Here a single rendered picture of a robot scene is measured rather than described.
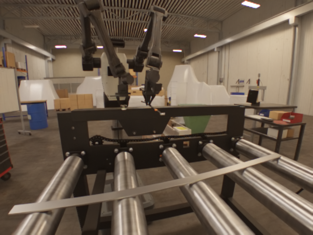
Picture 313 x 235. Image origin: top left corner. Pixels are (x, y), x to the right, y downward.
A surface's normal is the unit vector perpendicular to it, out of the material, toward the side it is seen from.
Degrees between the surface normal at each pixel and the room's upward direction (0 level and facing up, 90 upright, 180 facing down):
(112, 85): 90
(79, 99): 90
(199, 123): 101
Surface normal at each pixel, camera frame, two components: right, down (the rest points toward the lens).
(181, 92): -0.26, 0.18
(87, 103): 0.33, 0.18
